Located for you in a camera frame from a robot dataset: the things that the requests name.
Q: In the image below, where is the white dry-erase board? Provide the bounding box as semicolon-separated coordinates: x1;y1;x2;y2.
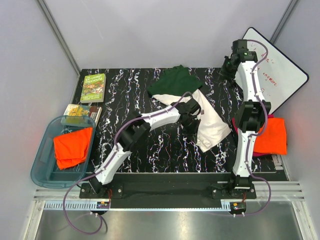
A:
242;27;309;114

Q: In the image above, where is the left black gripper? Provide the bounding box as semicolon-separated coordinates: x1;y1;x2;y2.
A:
180;117;201;144

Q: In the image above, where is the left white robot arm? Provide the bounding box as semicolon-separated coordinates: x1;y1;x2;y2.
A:
89;98;202;198

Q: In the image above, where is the green treehouse paperback book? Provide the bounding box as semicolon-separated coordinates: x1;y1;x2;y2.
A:
80;73;106;104

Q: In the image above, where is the white and green t-shirt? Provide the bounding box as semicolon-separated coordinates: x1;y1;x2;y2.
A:
147;65;231;153

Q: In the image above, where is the aluminium frame rail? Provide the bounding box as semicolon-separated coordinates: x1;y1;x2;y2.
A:
33;181;304;212

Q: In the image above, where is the teal plastic bin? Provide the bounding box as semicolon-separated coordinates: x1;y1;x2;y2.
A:
30;115;96;189

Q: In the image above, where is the folded magenta t-shirt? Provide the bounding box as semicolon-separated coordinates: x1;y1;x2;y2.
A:
232;114;274;157

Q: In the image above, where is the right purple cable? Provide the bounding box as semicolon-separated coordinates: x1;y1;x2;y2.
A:
243;39;273;217

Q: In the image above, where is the orange t-shirt in bin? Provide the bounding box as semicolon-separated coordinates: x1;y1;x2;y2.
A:
53;127;93;170

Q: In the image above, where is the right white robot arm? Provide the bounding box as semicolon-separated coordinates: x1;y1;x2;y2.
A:
220;39;271;199

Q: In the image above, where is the folded orange t-shirt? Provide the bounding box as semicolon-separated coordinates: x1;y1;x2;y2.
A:
253;117;288;155

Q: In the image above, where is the Brideshead Revisited paperback book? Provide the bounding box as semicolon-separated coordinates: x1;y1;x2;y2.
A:
61;104;102;125

